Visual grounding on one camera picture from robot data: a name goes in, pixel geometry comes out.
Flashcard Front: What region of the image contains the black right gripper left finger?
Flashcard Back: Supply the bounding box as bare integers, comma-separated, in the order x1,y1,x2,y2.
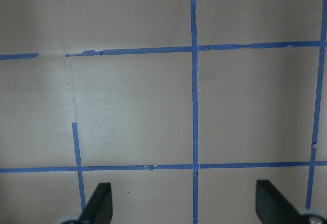
78,183,113,224

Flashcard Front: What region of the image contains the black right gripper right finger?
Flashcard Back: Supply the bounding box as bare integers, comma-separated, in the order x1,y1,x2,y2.
255,180,307,224

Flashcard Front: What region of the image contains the brown paper table mat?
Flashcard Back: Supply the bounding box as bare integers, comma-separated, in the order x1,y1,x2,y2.
1,0,326,223

